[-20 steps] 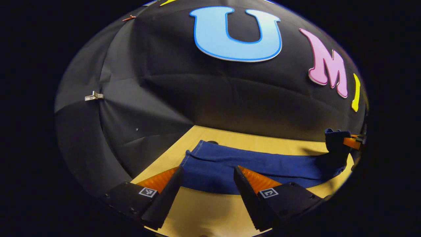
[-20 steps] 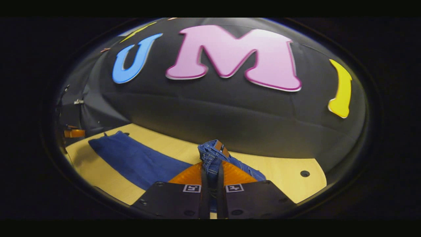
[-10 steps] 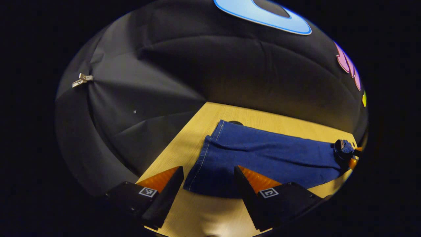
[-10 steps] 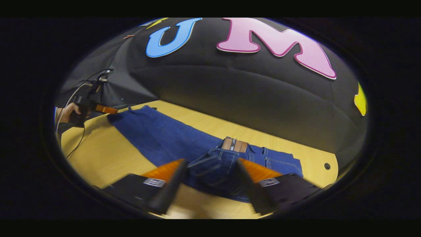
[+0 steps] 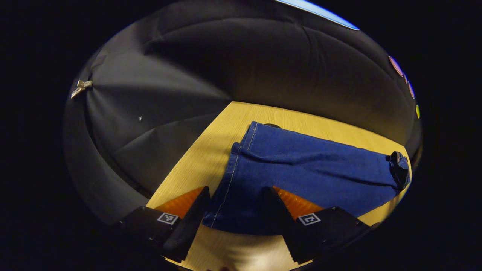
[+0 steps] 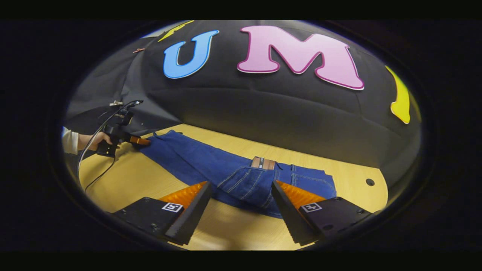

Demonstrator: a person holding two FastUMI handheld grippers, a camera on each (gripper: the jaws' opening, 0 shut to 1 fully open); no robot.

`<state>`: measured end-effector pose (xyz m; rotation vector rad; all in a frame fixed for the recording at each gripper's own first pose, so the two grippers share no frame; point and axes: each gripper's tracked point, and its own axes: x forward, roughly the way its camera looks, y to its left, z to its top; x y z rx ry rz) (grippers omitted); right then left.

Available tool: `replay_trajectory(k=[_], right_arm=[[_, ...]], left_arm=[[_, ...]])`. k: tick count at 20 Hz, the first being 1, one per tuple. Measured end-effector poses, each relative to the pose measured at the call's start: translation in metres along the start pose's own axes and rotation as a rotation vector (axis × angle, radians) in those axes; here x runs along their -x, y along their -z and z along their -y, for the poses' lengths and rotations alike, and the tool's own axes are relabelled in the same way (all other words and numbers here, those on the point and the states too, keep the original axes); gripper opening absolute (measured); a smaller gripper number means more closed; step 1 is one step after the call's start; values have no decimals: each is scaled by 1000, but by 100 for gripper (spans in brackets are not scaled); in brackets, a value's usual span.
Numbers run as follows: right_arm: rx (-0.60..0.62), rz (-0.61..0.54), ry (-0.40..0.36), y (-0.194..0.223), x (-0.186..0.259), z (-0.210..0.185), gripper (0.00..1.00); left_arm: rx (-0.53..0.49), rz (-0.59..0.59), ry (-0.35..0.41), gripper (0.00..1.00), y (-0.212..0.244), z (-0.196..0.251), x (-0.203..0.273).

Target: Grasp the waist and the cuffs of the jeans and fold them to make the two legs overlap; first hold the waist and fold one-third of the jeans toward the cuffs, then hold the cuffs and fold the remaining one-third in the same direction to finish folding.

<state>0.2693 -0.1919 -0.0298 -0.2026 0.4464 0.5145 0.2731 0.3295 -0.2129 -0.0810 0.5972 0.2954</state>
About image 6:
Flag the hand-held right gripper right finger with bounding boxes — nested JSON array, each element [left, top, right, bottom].
[[272, 180, 374, 247]]

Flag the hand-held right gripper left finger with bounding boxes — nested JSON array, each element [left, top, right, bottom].
[[112, 181, 212, 246]]

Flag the blue denim jeans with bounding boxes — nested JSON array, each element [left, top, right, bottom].
[[137, 130, 337, 219]]

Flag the black backdrop cloth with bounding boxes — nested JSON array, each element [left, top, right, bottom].
[[64, 20, 422, 189]]

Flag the thin black cable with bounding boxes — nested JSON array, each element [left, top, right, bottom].
[[84, 155, 116, 193], [76, 99, 144, 177]]

